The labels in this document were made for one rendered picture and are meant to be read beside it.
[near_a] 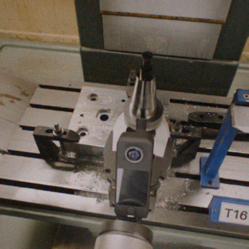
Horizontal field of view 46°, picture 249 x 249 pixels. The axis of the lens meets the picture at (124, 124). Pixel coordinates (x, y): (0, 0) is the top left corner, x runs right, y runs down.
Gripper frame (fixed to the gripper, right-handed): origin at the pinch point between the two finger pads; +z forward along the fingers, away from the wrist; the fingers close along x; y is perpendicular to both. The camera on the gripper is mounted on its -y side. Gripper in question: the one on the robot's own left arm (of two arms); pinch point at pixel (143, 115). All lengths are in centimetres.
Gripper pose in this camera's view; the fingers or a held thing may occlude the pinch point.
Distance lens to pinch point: 49.2
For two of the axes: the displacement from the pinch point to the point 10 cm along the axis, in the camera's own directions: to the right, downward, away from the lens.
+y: 0.0, 6.2, 7.8
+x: 9.9, 1.2, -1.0
